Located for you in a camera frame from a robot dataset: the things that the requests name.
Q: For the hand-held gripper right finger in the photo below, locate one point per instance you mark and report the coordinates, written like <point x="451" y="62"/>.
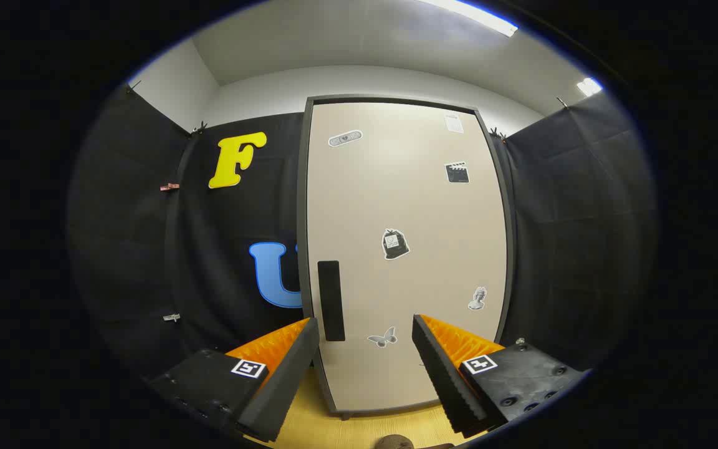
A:
<point x="446" y="380"/>

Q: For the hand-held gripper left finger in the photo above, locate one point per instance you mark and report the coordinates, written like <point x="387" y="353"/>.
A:
<point x="284" y="386"/>

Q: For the brown fuzzy shoe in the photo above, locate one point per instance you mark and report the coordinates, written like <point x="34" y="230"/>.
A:
<point x="394" y="442"/>

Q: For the grey shoe cabinet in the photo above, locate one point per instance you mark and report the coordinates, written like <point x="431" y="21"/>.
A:
<point x="301" y="187"/>

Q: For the black backdrop cloth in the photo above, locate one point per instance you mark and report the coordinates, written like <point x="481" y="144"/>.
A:
<point x="583" y="218"/>

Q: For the pink clip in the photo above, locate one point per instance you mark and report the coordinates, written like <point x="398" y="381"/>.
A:
<point x="169" y="186"/>

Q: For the small ceiling light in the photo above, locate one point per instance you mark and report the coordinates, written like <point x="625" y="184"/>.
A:
<point x="588" y="86"/>

